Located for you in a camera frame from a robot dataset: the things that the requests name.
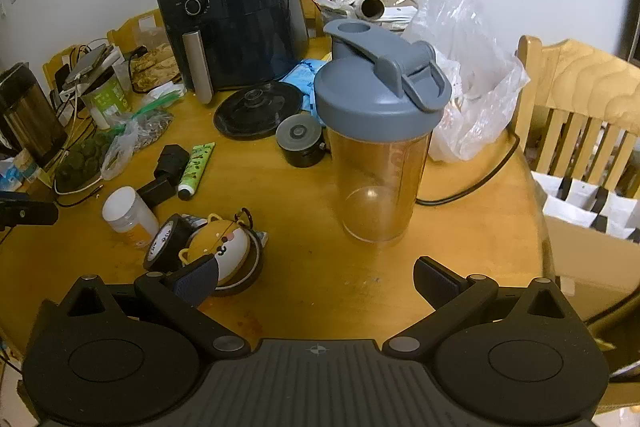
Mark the clear bag of seeds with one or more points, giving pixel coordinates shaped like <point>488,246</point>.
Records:
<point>142,129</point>

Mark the yellow white round toy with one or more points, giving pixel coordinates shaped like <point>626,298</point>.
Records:
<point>222,244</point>

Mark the black power adapter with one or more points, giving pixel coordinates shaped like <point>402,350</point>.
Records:
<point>167,172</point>

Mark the wooden chair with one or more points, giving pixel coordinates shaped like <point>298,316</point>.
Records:
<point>60,67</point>
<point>132,29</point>
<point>580,107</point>
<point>312,14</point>

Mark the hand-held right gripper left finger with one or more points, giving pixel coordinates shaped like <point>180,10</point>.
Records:
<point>200,282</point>

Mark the black round lid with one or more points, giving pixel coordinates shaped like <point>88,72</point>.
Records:
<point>250,114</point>

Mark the small black cylinder grey top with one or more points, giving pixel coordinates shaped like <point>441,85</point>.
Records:
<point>299,142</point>

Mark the cardboard box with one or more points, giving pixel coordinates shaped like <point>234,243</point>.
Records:
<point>585,252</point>

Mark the dark blue air fryer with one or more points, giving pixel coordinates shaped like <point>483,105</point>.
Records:
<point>235,17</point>

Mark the metal tube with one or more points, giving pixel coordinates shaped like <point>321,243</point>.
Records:
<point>367,7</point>

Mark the clear shaker bottle grey lid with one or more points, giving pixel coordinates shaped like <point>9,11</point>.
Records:
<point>380,117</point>

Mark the black tape roll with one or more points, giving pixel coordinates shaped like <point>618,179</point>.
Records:
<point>165,242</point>

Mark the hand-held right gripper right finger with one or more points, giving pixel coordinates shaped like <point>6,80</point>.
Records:
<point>436,281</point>

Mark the steel kettle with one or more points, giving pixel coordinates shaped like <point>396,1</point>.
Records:
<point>27,117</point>

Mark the blue wipes pack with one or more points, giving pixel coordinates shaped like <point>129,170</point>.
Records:
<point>300,77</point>

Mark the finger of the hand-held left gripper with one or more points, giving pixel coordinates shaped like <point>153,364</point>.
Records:
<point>30,213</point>

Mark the green label can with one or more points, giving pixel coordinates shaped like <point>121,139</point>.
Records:
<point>105,99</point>

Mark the clear plastic bag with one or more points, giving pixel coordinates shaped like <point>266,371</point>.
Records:
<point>470,72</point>

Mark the green printed tube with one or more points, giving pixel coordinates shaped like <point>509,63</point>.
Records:
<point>196,169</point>

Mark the patterned cloth pad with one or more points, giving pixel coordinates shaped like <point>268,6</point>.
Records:
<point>152,69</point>

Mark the white pill bottle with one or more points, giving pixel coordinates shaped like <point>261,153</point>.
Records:
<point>127,217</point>

